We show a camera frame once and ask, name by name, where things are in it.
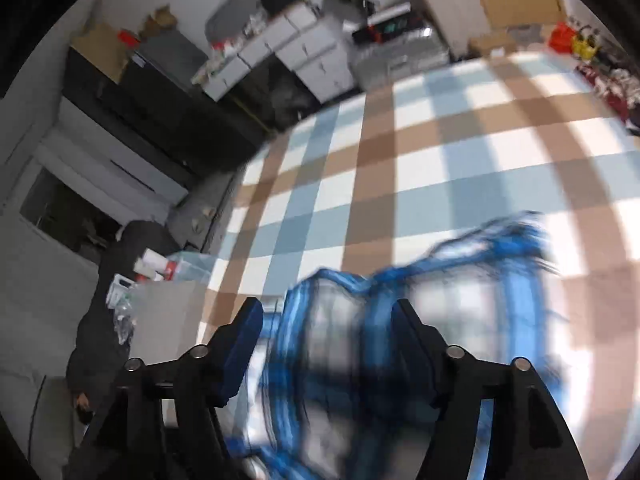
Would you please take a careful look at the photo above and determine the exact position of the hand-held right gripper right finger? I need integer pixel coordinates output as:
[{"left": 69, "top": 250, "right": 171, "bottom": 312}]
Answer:
[{"left": 391, "top": 298, "right": 591, "bottom": 480}]

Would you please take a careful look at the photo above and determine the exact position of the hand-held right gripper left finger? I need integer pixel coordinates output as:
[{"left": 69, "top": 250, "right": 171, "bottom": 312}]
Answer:
[{"left": 75, "top": 296, "right": 264, "bottom": 480}]

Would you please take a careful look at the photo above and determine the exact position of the blue white plaid shirt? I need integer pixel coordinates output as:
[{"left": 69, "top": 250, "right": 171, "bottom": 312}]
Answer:
[{"left": 220, "top": 212, "right": 563, "bottom": 480}]

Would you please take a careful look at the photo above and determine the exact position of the clear plastic storage box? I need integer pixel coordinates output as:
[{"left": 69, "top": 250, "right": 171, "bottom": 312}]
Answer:
[{"left": 167, "top": 252, "right": 217, "bottom": 287}]

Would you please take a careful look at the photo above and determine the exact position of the brown blue checked bedsheet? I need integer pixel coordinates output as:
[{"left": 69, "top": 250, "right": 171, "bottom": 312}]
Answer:
[{"left": 197, "top": 50, "right": 640, "bottom": 441}]

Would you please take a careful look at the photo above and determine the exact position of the dark window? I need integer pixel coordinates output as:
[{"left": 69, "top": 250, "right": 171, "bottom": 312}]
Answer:
[{"left": 19, "top": 165, "right": 122, "bottom": 257}]

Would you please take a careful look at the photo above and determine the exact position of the black low cabinet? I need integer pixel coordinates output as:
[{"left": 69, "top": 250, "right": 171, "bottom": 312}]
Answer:
[{"left": 64, "top": 45, "right": 272, "bottom": 172}]

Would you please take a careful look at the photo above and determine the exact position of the black chair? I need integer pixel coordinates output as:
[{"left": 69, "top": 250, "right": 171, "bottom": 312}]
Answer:
[{"left": 249, "top": 55, "right": 322, "bottom": 132}]

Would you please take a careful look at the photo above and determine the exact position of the pile of assorted packets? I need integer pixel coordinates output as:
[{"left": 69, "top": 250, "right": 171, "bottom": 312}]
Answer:
[{"left": 190, "top": 40, "right": 253, "bottom": 87}]

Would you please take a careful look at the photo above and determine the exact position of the silver suitcase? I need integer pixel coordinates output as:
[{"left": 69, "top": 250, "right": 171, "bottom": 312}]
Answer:
[{"left": 350, "top": 30, "right": 452, "bottom": 92}]

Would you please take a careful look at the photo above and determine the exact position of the dark grey box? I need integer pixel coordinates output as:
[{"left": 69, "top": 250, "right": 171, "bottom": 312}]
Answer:
[{"left": 134, "top": 27, "right": 209, "bottom": 82}]

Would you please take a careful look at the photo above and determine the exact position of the grey dressing table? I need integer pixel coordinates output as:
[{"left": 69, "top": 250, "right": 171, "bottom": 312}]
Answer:
[{"left": 201, "top": 2, "right": 359, "bottom": 104}]

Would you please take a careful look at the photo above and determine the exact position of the black red box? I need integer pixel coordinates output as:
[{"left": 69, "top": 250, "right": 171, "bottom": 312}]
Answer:
[{"left": 351, "top": 2, "right": 417, "bottom": 44}]

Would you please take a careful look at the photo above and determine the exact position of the large brown cardboard box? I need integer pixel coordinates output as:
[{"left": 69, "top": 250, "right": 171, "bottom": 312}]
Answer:
[{"left": 69, "top": 22, "right": 132, "bottom": 84}]

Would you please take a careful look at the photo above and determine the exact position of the grey rounded mirror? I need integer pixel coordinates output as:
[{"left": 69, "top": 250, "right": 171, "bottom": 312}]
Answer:
[{"left": 206, "top": 0, "right": 262, "bottom": 44}]

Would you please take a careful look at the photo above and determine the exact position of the small open cardboard box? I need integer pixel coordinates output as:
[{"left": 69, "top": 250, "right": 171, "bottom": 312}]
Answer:
[{"left": 140, "top": 5, "right": 179, "bottom": 32}]

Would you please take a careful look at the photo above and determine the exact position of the orange red bag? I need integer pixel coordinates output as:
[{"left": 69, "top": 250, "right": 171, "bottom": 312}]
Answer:
[{"left": 549, "top": 22, "right": 577, "bottom": 54}]

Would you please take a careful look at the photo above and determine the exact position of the white wardrobe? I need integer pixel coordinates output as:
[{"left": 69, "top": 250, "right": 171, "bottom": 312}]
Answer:
[{"left": 400, "top": 0, "right": 492, "bottom": 62}]

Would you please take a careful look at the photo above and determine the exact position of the yellow toy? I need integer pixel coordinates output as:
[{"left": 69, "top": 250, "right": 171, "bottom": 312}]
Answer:
[{"left": 572, "top": 35, "right": 599, "bottom": 59}]

